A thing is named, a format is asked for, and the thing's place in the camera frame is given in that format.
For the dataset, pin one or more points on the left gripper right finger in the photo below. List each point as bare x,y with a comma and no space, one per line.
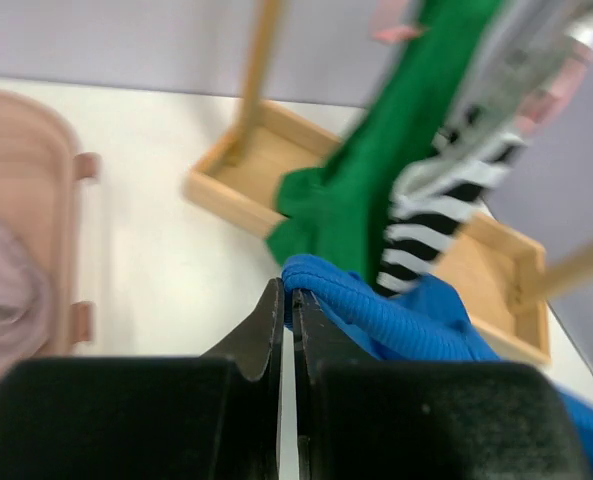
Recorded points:
334,396

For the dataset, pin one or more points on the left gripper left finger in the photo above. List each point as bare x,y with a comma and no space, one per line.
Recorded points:
250,413

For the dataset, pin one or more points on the blue tank top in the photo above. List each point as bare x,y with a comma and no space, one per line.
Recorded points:
428,323

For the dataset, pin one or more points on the green tank top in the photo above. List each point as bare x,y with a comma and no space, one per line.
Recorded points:
338,211

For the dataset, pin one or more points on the mauve tank top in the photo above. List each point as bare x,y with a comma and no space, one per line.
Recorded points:
26,301

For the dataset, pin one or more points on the pink wire hanger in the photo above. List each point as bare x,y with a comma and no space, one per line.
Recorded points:
545,103
396,25

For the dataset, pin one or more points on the striped black white tank top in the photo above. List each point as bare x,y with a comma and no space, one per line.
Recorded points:
432,199

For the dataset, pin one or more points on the wooden clothes rack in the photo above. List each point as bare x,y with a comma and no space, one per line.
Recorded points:
499,272

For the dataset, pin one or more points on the pink plastic basket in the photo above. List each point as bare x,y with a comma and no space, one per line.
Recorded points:
41,167

